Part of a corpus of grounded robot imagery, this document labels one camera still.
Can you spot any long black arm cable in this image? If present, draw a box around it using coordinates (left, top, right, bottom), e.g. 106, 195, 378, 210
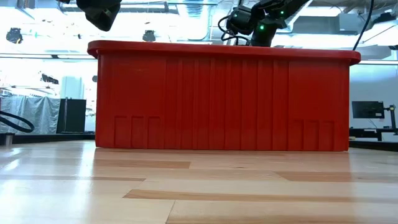
352, 0, 375, 51

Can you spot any black desk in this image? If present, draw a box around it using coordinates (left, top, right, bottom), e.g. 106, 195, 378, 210
349, 126, 398, 142

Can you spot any white cabinet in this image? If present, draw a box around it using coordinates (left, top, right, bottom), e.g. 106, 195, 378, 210
60, 76, 85, 100

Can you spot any black ceiling fixture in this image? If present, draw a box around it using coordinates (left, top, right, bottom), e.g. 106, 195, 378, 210
5, 27, 24, 44
142, 29, 156, 42

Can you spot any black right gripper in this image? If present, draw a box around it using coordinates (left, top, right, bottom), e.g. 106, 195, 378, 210
251, 19, 287, 47

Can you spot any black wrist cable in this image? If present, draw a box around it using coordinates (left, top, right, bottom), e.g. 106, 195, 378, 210
217, 15, 249, 45

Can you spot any grey cloth cover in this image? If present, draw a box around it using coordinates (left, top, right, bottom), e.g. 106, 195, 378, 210
0, 95, 62, 135

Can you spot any black computer monitor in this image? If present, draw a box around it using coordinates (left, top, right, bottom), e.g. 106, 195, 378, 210
351, 100, 386, 119

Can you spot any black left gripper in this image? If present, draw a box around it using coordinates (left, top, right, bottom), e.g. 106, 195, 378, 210
76, 0, 123, 32

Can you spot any black cabinet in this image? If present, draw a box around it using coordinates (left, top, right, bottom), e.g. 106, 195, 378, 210
56, 98, 87, 134

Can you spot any black wall mounted device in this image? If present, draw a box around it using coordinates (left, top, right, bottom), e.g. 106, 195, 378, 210
41, 73, 59, 85

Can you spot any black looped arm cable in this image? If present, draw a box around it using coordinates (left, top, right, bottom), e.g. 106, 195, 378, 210
0, 110, 35, 134

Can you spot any red plastic bin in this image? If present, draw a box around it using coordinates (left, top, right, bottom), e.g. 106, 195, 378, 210
86, 39, 362, 152

